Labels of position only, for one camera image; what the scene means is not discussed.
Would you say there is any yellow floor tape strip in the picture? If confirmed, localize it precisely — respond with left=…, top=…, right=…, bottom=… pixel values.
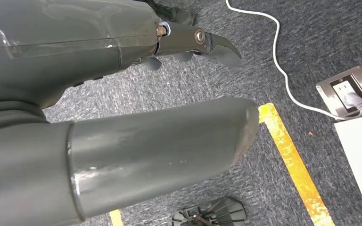
left=109, top=210, right=125, bottom=226
left=258, top=103, right=336, bottom=226

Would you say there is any black ribbed plastic base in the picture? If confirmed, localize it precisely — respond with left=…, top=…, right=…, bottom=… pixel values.
left=172, top=196, right=248, bottom=226

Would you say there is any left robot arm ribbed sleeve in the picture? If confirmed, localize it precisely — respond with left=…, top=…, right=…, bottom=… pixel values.
left=0, top=100, right=49, bottom=134

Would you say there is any metal floor socket box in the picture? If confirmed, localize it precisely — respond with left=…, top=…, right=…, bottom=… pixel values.
left=316, top=65, right=362, bottom=118

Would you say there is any white power plug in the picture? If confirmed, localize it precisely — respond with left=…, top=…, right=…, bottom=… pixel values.
left=343, top=92, right=362, bottom=110

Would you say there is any white power cable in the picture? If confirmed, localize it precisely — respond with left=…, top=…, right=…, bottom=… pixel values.
left=224, top=0, right=362, bottom=121

